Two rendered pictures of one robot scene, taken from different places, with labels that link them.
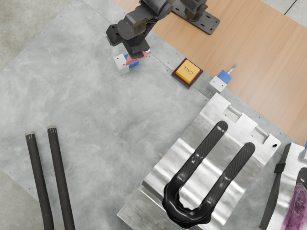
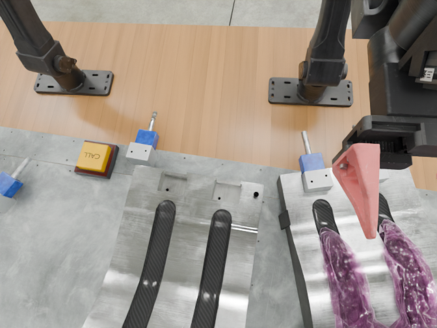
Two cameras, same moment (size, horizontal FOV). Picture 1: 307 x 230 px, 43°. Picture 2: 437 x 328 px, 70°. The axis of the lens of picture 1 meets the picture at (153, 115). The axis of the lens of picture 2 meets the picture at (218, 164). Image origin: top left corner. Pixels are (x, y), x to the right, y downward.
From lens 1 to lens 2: 0.72 m
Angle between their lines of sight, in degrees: 6
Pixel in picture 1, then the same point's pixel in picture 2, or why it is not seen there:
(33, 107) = not seen: outside the picture
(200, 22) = (87, 86)
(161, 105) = (81, 222)
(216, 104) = (143, 181)
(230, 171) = (212, 273)
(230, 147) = (194, 234)
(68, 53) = not seen: outside the picture
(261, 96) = (211, 136)
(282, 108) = (246, 135)
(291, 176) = (306, 224)
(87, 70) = not seen: outside the picture
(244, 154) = (220, 233)
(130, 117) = (41, 265)
